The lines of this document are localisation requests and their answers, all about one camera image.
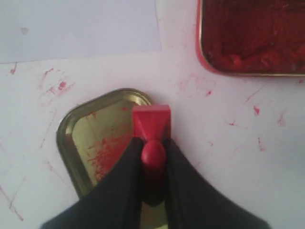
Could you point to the gold tin lid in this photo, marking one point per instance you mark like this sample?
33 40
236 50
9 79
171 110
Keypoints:
92 138

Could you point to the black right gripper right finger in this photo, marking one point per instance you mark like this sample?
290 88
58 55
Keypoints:
191 202

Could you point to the white paper sheet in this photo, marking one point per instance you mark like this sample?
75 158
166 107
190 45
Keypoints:
35 30

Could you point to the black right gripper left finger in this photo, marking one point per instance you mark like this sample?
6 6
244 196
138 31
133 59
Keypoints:
115 203

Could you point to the red ink pad tin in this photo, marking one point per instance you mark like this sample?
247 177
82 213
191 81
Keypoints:
251 37

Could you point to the red plastic stamp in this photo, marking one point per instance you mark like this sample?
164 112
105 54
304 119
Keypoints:
152 124

